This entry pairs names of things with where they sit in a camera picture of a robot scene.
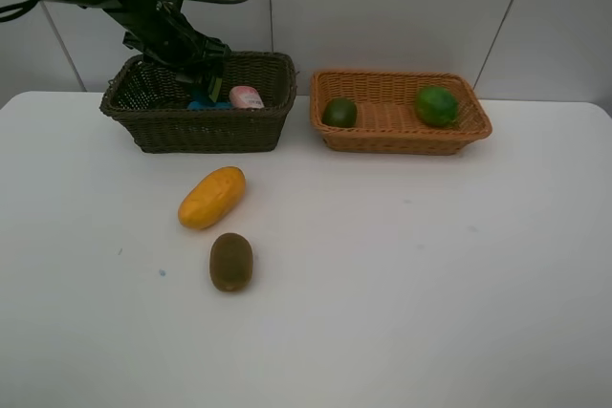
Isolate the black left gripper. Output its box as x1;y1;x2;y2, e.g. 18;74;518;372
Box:
121;1;231;88

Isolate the blue whiteboard eraser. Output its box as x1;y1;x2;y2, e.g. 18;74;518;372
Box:
187;100;233;111

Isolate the pink spray bottle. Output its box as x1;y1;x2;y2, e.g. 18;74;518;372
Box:
229;86;265;109

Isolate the yellow mango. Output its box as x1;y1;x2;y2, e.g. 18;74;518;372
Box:
178;166;247;230

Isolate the dark green avocado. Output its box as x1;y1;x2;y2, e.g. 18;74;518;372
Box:
322;97;358;128

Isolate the brown kiwi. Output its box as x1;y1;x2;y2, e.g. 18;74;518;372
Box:
209;233;253;292

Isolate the green lime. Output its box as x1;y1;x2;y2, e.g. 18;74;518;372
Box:
414;86;459;128

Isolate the dark green pump bottle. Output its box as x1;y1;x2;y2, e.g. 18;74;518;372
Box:
190;78;223;103

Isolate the dark brown wicker basket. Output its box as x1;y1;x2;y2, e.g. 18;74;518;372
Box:
100;52;296;154

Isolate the orange wicker basket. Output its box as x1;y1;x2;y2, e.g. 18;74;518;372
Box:
310;70;492;156

